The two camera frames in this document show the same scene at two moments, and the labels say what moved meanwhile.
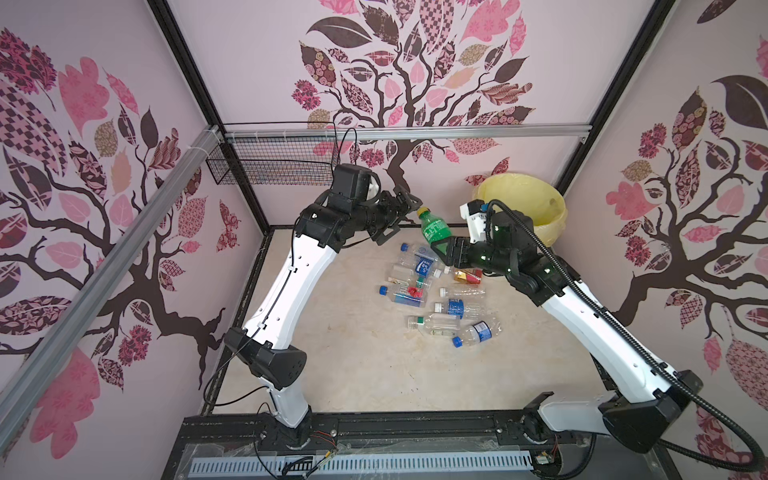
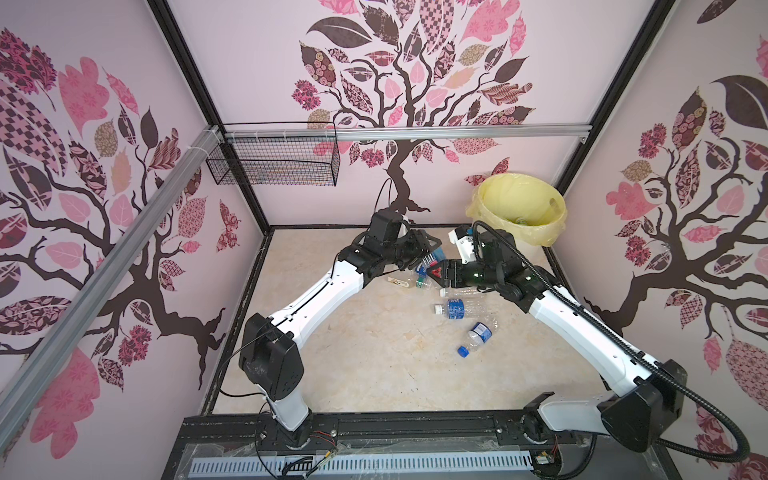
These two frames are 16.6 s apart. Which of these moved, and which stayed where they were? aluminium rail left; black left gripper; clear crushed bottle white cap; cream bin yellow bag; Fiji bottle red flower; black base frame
Moved: Fiji bottle red flower; black left gripper
Stayed: clear crushed bottle white cap; aluminium rail left; black base frame; cream bin yellow bag
